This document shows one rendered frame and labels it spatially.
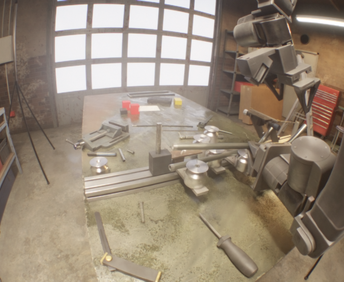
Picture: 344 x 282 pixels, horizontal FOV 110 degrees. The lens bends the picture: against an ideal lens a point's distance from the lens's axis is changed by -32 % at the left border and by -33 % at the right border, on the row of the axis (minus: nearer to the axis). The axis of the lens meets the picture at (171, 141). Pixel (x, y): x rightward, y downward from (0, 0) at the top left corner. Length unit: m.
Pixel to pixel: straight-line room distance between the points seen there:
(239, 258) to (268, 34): 0.41
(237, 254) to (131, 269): 0.18
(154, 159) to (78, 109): 3.13
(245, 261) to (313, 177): 0.18
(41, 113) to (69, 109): 0.55
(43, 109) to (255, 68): 3.38
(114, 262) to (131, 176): 0.22
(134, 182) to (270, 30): 0.44
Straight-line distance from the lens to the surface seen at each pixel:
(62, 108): 3.52
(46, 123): 3.57
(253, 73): 0.35
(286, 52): 0.38
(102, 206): 0.43
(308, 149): 0.25
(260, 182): 0.36
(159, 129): 0.41
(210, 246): 0.37
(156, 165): 0.44
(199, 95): 4.19
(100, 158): 0.51
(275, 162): 0.33
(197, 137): 0.53
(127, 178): 0.45
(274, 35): 0.38
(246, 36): 0.42
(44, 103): 3.47
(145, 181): 0.44
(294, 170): 0.25
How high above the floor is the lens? 1.19
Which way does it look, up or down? 26 degrees down
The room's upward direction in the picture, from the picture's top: 4 degrees clockwise
